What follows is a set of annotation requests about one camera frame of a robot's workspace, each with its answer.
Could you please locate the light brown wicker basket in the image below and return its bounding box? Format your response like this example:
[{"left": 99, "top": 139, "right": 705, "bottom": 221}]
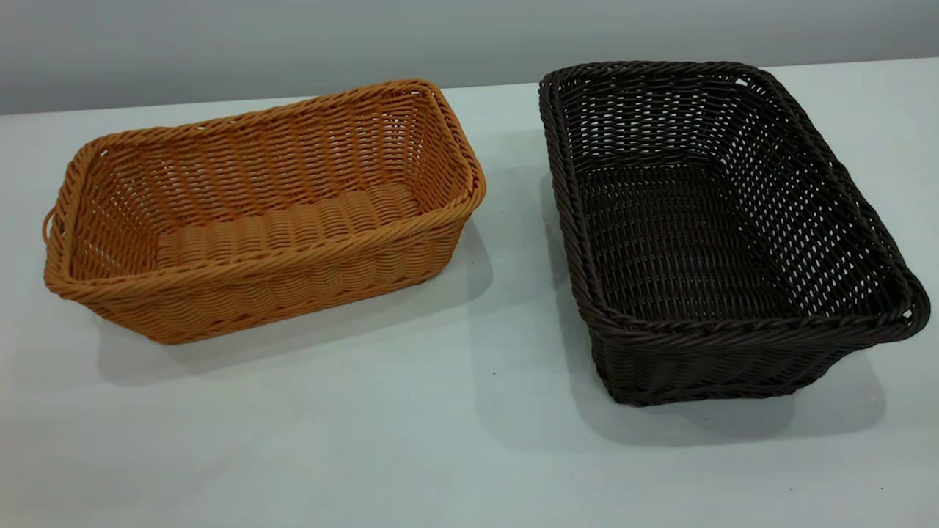
[{"left": 42, "top": 78, "right": 487, "bottom": 345}]

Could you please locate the dark brown wicker basket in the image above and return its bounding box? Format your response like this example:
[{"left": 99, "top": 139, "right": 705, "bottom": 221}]
[{"left": 538, "top": 60, "right": 931, "bottom": 408}]

